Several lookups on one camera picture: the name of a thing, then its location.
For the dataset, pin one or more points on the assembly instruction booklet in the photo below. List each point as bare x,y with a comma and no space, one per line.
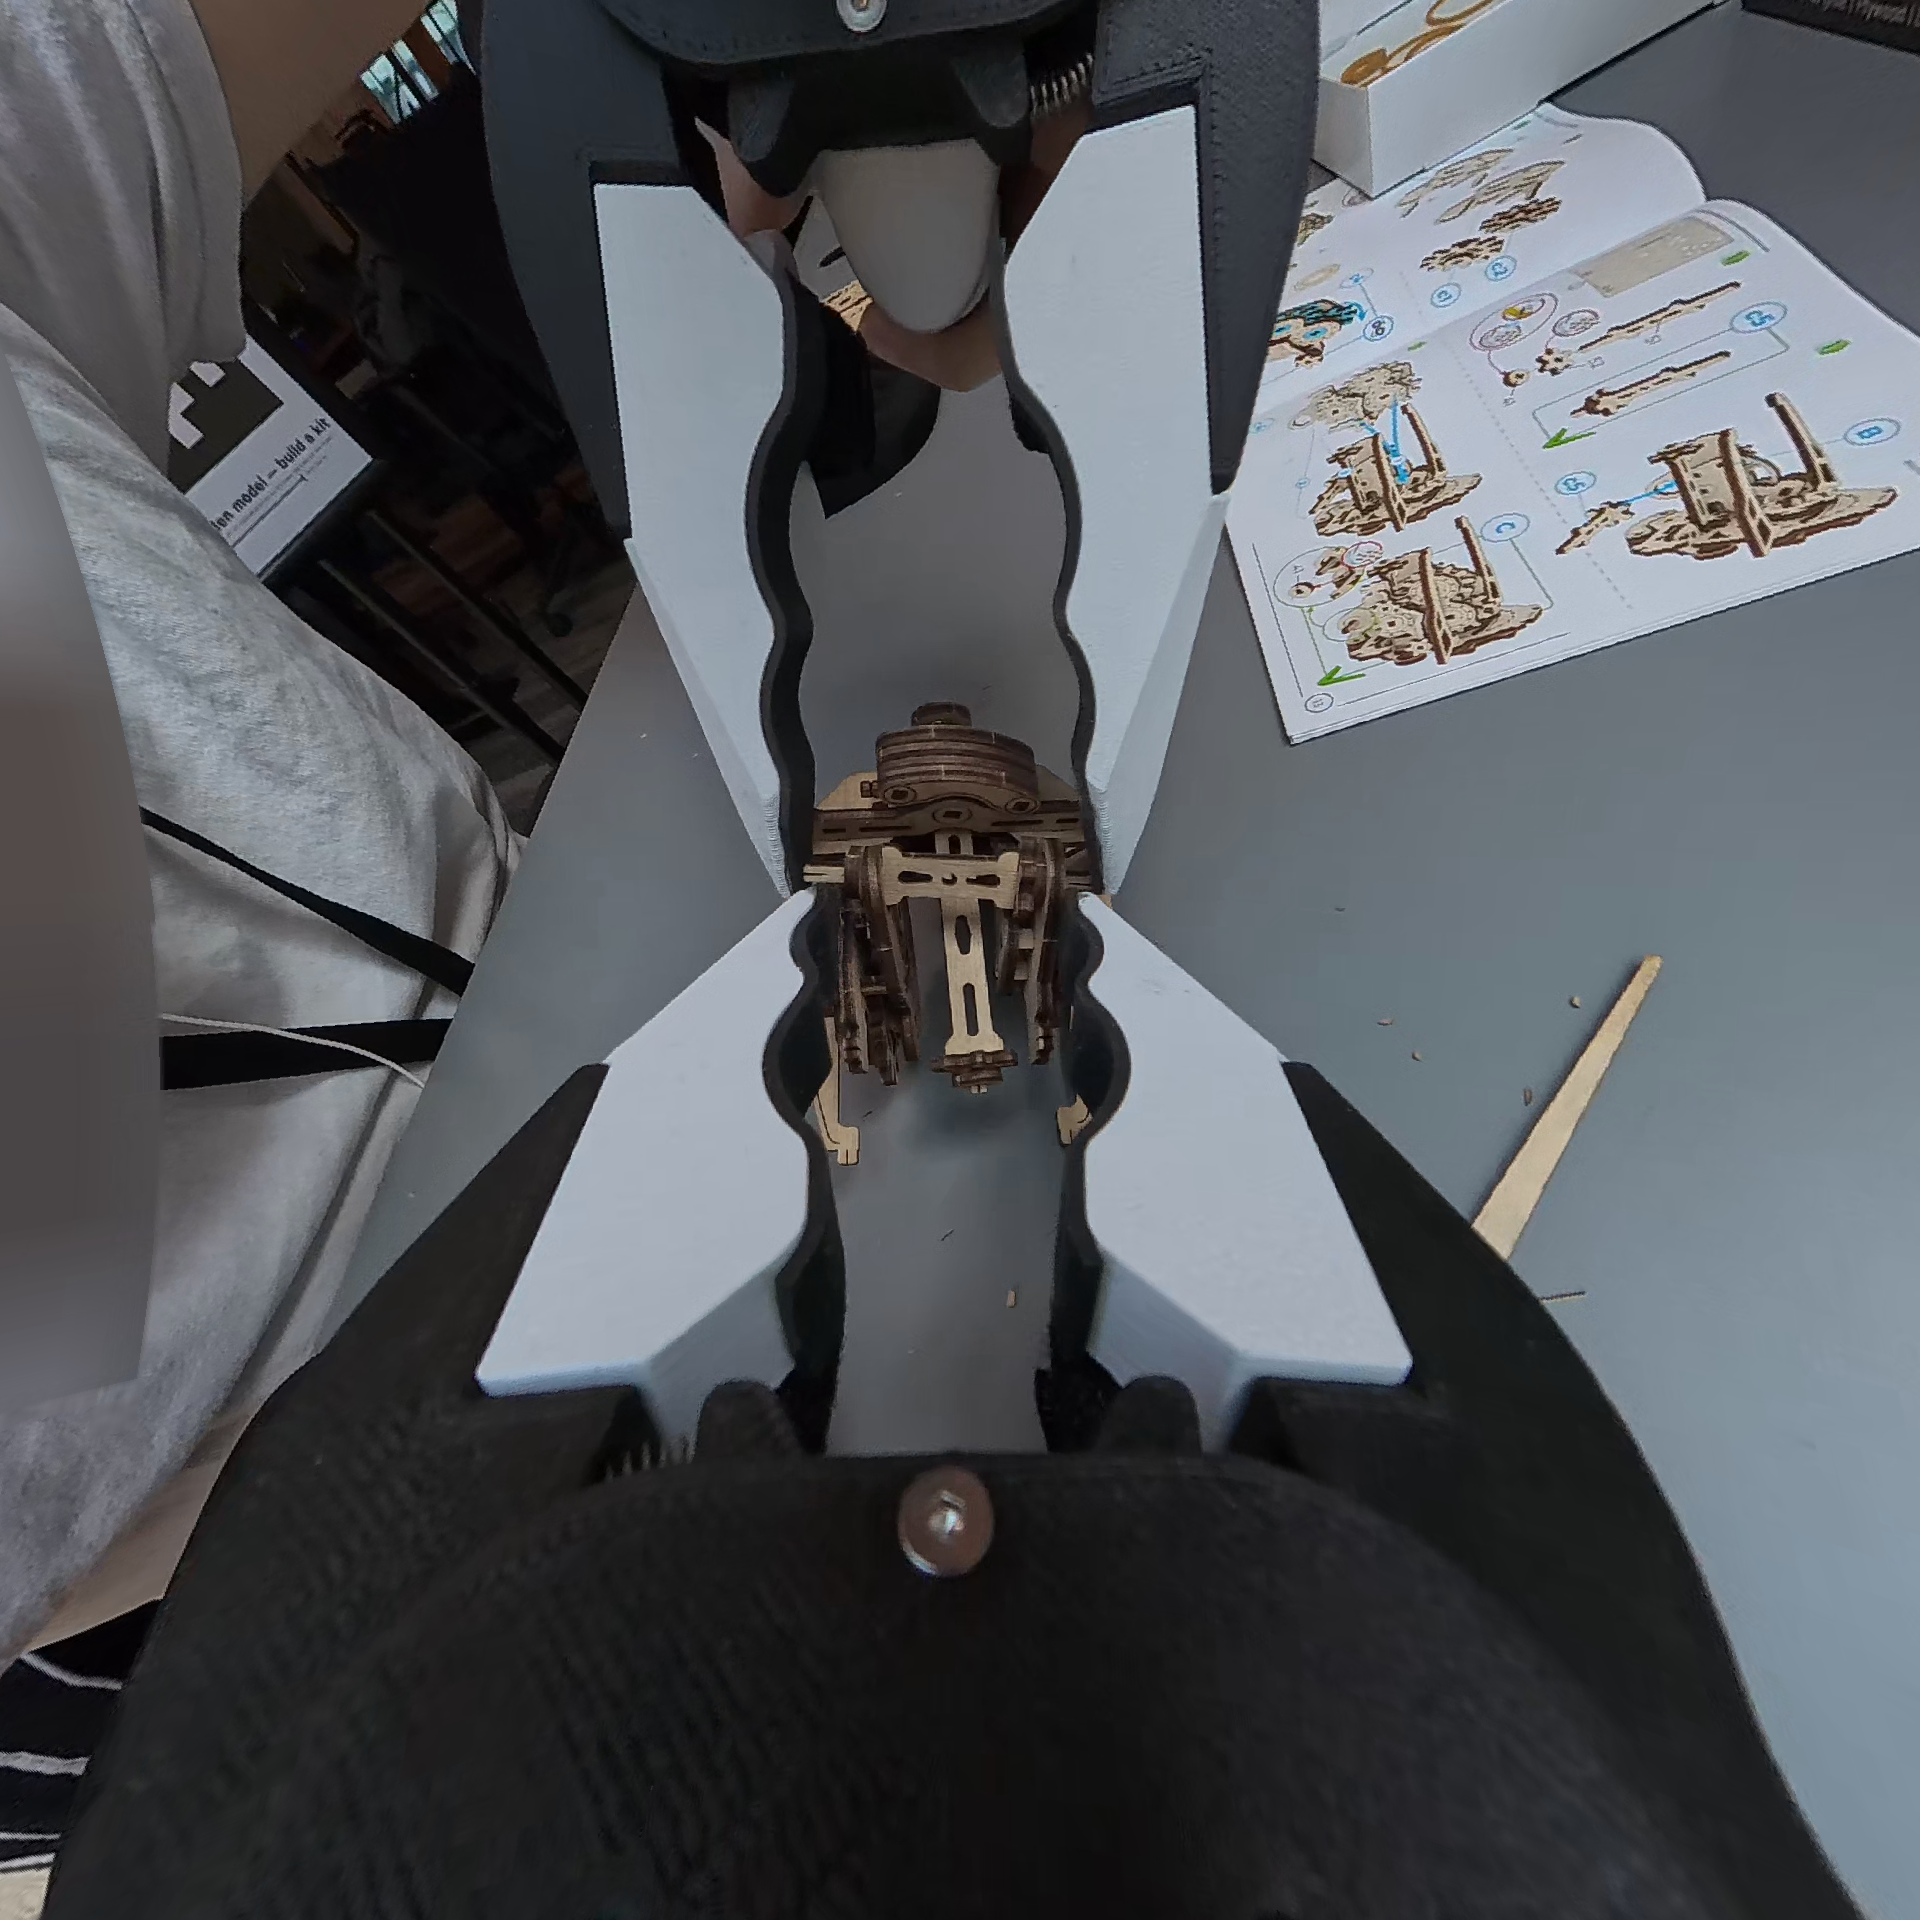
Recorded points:
1576,523

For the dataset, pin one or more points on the person's left hand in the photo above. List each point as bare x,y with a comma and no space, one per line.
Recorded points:
939,359

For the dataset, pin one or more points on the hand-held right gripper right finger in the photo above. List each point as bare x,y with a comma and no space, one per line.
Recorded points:
1245,1231

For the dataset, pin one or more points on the person's white sweatshirt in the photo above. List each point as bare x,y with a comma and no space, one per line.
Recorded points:
300,721

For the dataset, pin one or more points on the black white-striped fabric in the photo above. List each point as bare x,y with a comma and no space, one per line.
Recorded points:
61,1709

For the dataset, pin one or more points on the thin wooden stick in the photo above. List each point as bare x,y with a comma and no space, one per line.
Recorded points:
1576,1103

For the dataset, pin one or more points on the white cardboard box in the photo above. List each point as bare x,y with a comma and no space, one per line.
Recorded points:
1500,120

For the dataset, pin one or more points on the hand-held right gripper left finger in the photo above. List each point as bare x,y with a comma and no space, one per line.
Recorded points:
646,1231

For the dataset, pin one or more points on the wooden mechanical model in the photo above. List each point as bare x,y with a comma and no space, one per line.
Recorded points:
944,780

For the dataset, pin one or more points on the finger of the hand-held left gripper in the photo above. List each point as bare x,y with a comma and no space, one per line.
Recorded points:
692,523
1141,375

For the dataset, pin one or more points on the white sign with black pattern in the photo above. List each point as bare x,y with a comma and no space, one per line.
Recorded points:
285,493

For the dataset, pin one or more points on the grey desk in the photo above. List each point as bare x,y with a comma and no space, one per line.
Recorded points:
1500,900

